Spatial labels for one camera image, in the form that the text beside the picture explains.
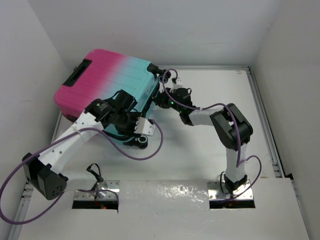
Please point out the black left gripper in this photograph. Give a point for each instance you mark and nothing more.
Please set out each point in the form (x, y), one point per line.
(130, 131)

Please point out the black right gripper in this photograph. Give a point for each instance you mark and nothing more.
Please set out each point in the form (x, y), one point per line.
(163, 101)

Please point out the pink suitcase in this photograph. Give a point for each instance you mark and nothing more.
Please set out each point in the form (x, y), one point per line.
(110, 76)

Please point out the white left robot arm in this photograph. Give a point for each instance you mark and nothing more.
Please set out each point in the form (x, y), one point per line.
(45, 170)

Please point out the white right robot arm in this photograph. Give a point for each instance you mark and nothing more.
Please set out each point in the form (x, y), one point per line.
(233, 129)

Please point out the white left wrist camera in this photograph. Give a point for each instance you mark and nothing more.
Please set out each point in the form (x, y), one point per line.
(144, 127)

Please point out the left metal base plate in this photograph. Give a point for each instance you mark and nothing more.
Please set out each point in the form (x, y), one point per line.
(105, 191)

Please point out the metal base plate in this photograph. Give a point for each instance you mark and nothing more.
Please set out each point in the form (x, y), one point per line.
(217, 191)
(105, 191)

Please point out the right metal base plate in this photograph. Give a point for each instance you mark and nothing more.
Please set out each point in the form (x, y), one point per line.
(217, 191)

